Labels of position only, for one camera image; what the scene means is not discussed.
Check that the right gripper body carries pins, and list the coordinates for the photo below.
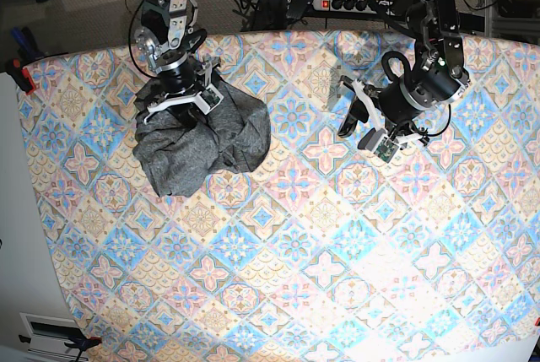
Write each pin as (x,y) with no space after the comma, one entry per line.
(184,81)

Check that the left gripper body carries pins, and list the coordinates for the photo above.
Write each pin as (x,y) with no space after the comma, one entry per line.
(385,137)

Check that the grey t-shirt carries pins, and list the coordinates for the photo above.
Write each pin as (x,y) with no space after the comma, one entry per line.
(179,147)

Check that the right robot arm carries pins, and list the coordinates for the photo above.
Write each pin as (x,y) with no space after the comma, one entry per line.
(169,39)

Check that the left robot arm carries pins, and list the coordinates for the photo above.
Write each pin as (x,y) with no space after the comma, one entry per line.
(435,77)

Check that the white power strip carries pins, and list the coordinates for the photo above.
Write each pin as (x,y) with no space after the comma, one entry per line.
(343,6)

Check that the patterned tablecloth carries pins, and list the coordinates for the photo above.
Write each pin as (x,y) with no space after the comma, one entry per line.
(324,253)

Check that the red black clamp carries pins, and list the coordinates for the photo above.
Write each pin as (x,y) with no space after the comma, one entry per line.
(20,75)

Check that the black orange clamp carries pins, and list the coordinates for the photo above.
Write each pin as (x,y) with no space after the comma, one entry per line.
(67,346)

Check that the white vent panel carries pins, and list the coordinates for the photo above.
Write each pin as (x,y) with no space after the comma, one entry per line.
(48,335)

